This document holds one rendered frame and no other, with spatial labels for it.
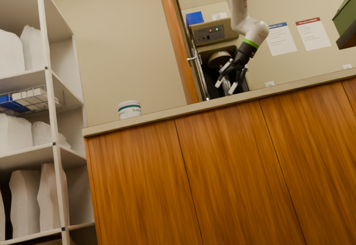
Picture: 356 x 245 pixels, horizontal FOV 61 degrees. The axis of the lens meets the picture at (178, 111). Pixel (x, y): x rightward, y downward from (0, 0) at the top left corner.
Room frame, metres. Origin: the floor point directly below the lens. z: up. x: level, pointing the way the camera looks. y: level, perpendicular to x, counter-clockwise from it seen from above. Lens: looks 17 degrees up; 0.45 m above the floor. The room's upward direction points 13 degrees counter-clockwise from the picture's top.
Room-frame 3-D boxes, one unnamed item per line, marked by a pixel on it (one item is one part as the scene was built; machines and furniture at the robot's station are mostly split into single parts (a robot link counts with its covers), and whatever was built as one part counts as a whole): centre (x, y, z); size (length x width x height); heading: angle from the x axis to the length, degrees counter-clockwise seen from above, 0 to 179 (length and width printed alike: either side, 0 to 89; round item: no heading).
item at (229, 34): (1.73, -0.34, 1.46); 0.32 x 0.11 x 0.10; 93
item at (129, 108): (1.66, 0.27, 1.01); 0.13 x 0.13 x 0.15
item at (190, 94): (1.93, -0.11, 1.64); 0.49 x 0.03 x 1.40; 3
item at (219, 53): (1.89, -0.35, 1.34); 0.18 x 0.18 x 0.05
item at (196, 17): (1.73, -0.24, 1.55); 0.10 x 0.10 x 0.09; 3
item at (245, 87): (1.91, -0.33, 1.19); 0.26 x 0.24 x 0.35; 93
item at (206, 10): (1.91, -0.33, 1.32); 0.32 x 0.25 x 0.77; 93
